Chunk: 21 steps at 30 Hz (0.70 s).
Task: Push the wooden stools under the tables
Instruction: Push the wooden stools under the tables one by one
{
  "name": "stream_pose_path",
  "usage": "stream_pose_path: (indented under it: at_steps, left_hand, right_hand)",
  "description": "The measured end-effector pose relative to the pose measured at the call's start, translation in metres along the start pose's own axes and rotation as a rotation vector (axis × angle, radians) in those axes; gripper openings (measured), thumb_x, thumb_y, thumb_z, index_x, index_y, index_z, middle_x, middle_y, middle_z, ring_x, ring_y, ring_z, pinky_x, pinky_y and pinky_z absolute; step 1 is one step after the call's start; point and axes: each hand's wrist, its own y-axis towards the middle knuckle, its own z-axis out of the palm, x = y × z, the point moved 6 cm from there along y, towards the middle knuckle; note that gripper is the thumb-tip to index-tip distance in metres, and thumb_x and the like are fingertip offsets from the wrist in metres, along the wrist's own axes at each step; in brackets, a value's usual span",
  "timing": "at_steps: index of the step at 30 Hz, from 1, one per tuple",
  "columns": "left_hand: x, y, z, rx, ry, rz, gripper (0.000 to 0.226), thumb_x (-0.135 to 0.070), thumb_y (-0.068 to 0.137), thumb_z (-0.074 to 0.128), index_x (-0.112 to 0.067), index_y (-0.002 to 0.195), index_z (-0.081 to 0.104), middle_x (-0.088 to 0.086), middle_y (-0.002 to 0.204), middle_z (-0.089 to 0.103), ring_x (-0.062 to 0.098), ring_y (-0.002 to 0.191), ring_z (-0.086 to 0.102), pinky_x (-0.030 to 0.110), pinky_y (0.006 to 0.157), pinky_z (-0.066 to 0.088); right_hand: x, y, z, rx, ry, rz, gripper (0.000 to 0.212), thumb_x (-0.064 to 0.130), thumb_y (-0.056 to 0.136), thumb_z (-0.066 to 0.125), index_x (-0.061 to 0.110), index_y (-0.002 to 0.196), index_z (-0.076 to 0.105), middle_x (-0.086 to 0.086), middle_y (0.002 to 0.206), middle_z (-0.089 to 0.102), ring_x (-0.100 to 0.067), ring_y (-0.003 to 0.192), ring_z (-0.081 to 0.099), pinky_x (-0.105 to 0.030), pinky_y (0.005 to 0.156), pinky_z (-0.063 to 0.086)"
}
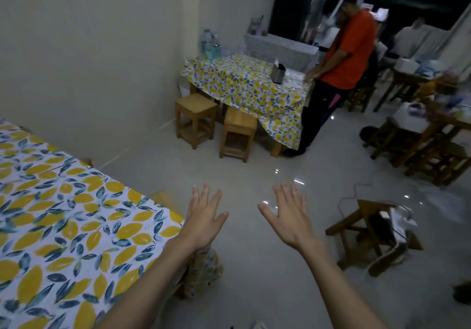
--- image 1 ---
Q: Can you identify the person's left forearm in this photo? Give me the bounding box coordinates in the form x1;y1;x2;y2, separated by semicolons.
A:
94;237;199;329

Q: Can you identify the white counter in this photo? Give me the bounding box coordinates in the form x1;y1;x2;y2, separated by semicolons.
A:
243;32;320;74

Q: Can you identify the white cable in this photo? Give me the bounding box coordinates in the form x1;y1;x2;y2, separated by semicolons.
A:
337;179;374;220

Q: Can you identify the person's right forearm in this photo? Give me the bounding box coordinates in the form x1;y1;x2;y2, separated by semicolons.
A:
300;240;391;329

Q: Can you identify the white power strip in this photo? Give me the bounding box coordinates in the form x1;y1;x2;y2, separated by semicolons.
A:
388;207;419;241

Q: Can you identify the person's left hand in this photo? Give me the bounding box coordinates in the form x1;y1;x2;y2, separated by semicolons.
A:
176;182;230;253

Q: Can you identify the dark napkin holder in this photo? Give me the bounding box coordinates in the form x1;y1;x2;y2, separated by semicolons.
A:
271;60;287;85

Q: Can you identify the black box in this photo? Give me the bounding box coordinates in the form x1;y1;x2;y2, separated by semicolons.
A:
367;211;396;245

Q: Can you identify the dark wooden table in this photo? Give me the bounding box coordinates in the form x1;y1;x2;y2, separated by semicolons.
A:
373;68;461;113
390;100;471;186

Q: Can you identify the blue box with clear lid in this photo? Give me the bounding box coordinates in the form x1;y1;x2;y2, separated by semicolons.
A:
204;41;221;61

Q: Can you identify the person's right hand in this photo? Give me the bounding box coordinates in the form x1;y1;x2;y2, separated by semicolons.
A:
257;182;326;256

